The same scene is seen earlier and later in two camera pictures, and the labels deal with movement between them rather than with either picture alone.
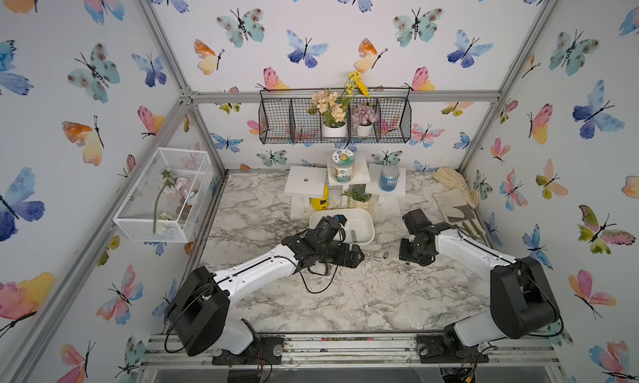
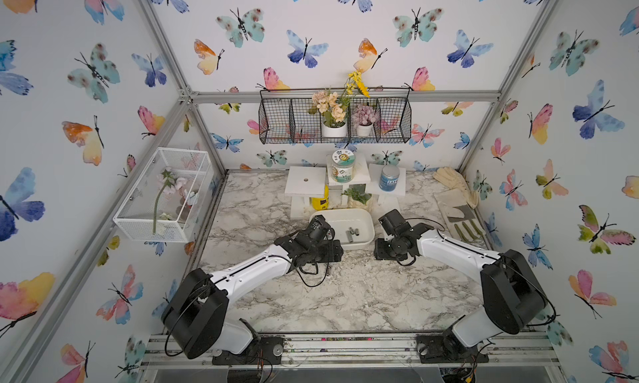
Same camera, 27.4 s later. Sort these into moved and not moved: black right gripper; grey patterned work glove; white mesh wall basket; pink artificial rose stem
Moved: black right gripper
Not moved: grey patterned work glove; pink artificial rose stem; white mesh wall basket
